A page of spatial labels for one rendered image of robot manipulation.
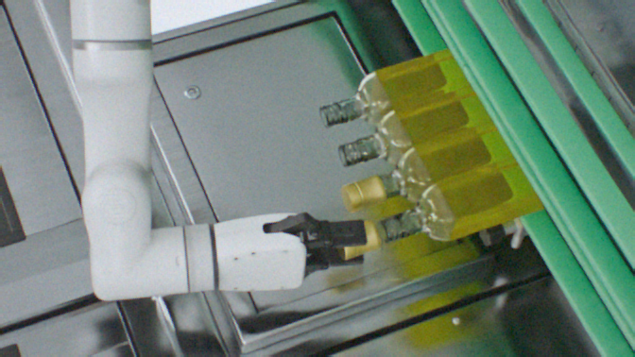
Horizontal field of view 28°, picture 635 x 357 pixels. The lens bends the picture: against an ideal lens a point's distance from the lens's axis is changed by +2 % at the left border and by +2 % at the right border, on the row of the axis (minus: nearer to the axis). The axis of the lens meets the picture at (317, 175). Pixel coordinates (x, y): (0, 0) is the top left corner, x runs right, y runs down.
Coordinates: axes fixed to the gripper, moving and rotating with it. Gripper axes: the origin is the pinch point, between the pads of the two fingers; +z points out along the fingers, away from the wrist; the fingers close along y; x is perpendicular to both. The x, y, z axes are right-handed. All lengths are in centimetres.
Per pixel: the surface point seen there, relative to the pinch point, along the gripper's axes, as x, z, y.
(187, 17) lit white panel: 45.6, -14.5, -12.0
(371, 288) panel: 0.3, 4.1, -12.2
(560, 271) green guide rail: -4.4, 24.8, -3.6
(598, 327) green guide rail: -11.7, 27.2, -3.7
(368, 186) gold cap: 6.6, 3.5, 1.3
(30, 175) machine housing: 24.5, -36.8, -16.6
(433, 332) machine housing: -4.4, 11.4, -16.5
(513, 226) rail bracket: 3.1, 21.3, -5.1
